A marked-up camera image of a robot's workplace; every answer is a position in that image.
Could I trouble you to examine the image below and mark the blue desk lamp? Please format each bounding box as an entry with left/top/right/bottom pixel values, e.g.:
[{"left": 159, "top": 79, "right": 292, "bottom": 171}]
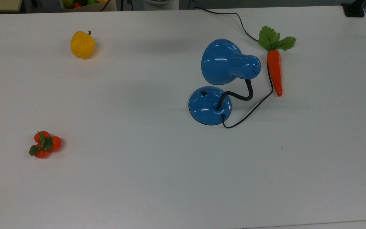
[{"left": 188, "top": 38, "right": 262, "bottom": 126}]

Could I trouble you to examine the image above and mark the orange toy carrot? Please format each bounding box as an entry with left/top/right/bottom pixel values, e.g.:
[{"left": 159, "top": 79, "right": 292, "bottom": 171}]
[{"left": 258, "top": 26, "right": 297, "bottom": 97}]

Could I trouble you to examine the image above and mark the yellow bell pepper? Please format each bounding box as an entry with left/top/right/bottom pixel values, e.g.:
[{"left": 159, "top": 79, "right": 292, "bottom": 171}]
[{"left": 71, "top": 31, "right": 96, "bottom": 59}]

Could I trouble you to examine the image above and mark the orange tangerine bunch with leaves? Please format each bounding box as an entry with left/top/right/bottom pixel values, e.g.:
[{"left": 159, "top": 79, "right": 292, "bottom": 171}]
[{"left": 28, "top": 131, "right": 62, "bottom": 159}]

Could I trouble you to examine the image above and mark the beige fruit basket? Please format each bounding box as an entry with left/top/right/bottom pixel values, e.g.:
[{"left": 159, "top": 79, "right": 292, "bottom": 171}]
[{"left": 60, "top": 0, "right": 117, "bottom": 12}]

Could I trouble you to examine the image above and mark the black table clamp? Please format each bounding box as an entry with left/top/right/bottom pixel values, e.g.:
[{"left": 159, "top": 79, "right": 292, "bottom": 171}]
[{"left": 341, "top": 0, "right": 366, "bottom": 18}]

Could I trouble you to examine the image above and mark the black lamp power cable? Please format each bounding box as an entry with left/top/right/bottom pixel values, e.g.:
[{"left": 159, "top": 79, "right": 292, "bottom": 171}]
[{"left": 193, "top": 6, "right": 274, "bottom": 129}]

